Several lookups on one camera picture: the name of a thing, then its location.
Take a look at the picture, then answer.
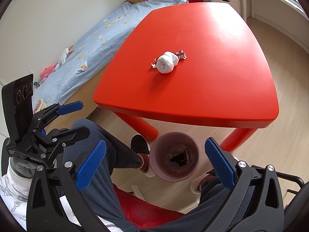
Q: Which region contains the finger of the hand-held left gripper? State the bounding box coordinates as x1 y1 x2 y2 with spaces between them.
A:
42 126 91 161
32 101 84 126

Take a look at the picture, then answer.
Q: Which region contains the person's right shoe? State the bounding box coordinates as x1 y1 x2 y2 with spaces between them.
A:
189 175 218 194

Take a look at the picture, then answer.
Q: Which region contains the pink plush toy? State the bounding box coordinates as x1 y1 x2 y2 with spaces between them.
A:
39 63 59 85

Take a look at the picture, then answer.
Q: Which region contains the blue patterned bed blanket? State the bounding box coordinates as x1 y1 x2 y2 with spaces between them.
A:
32 0 189 107

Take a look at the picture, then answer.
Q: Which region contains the red table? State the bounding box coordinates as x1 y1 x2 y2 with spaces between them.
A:
93 2 279 154

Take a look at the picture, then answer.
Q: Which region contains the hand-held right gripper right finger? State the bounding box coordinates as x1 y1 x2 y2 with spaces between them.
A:
204 137 285 232

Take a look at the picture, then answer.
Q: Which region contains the pale striped plush toy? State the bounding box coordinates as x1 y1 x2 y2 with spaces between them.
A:
32 98 47 113

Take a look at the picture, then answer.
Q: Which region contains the person's right leg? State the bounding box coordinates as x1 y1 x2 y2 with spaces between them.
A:
145 174 256 232

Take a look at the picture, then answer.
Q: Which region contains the person's left shoe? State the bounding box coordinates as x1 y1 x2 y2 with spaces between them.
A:
130 135 156 177

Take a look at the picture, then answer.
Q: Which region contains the red chair cushion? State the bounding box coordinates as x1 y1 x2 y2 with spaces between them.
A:
113 184 184 230

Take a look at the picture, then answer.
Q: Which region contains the pink wastebasket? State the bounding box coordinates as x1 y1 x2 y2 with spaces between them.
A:
149 132 201 182

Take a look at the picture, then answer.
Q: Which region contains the white chair leg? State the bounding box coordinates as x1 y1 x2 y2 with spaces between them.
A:
131 184 146 200

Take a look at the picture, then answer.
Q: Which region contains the person's left forearm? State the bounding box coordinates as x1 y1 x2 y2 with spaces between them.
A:
0 156 37 225

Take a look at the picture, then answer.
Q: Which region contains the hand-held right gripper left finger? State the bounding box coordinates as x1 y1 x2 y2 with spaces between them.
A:
26 140 108 232

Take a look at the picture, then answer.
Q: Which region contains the white rolled sock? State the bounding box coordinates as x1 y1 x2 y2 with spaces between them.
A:
156 51 179 74

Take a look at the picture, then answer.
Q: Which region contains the red snack wrapper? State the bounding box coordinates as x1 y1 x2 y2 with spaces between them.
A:
151 49 188 69

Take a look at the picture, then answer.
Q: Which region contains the white duck plush toy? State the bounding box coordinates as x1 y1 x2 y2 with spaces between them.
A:
58 45 75 66

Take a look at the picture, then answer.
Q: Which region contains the person's shoe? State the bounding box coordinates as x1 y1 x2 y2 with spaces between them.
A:
189 175 218 194
130 135 156 177

